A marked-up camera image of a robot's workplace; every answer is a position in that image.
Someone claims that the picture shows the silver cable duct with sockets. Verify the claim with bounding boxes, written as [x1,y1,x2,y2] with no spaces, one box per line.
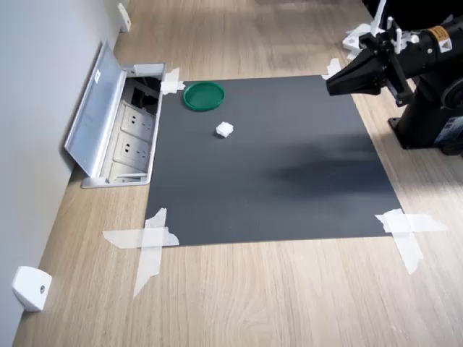
[64,40,167,189]

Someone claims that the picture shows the round green lid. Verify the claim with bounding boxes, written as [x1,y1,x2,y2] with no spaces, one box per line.
[182,82,226,112]

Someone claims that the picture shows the white masking tape piece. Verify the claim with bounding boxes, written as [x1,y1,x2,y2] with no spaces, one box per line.
[103,207,181,299]
[161,67,187,95]
[321,57,341,81]
[375,208,449,275]

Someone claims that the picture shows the dark grey mat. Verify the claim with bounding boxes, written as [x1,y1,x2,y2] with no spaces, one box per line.
[144,74,403,247]

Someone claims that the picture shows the small white plastic terminal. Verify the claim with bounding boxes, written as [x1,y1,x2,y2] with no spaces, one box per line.
[215,121,235,139]

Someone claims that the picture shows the white bracket taped to table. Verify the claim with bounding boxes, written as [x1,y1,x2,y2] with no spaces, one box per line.
[342,0,387,61]

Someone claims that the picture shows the small white corner bracket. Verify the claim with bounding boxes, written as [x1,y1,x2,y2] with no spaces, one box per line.
[117,2,132,33]
[10,266,53,312]

